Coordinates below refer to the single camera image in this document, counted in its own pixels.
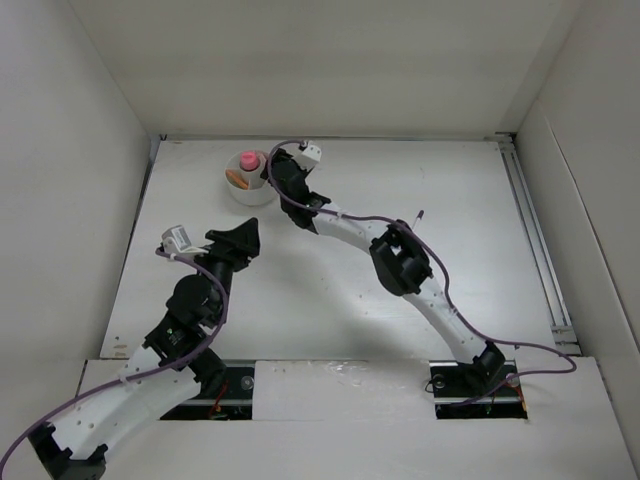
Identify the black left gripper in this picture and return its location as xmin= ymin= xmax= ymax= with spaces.
xmin=184 ymin=218 xmax=260 ymax=324

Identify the pink glue bottle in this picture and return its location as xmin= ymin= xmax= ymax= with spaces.
xmin=239 ymin=151 xmax=261 ymax=172

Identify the orange correction tape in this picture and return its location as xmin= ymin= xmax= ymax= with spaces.
xmin=225 ymin=169 xmax=249 ymax=190

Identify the purple capped marker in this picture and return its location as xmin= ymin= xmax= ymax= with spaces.
xmin=411 ymin=209 xmax=425 ymax=232

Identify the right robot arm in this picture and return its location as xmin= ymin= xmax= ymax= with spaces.
xmin=262 ymin=143 xmax=505 ymax=400

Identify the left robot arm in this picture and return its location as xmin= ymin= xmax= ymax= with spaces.
xmin=27 ymin=218 xmax=260 ymax=479

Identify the white round divided container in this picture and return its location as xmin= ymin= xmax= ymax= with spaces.
xmin=224 ymin=150 xmax=277 ymax=207

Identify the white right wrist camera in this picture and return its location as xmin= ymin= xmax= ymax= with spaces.
xmin=294 ymin=141 xmax=322 ymax=172

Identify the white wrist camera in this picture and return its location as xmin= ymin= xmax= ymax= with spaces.
xmin=161 ymin=225 xmax=199 ymax=256
xmin=294 ymin=141 xmax=322 ymax=172

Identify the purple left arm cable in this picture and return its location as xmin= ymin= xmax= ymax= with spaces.
xmin=0 ymin=244 xmax=231 ymax=464

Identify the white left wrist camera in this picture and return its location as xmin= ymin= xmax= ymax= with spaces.
xmin=161 ymin=225 xmax=199 ymax=256

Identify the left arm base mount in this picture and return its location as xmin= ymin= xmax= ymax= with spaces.
xmin=161 ymin=362 xmax=255 ymax=421

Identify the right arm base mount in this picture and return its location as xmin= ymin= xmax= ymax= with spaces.
xmin=424 ymin=361 xmax=528 ymax=420

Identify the aluminium side rail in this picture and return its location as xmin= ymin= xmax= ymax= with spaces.
xmin=495 ymin=134 xmax=582 ymax=357

